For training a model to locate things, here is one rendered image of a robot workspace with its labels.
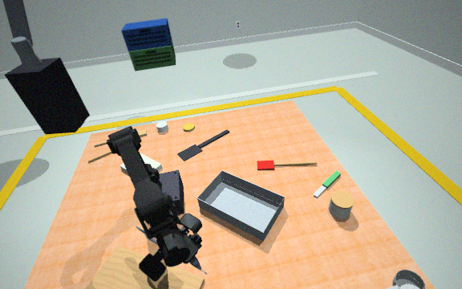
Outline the yellow flat disc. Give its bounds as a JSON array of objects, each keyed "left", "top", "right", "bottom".
[{"left": 183, "top": 123, "right": 195, "bottom": 132}]

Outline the white short cylinder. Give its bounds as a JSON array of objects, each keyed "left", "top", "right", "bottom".
[{"left": 156, "top": 121, "right": 168, "bottom": 132}]

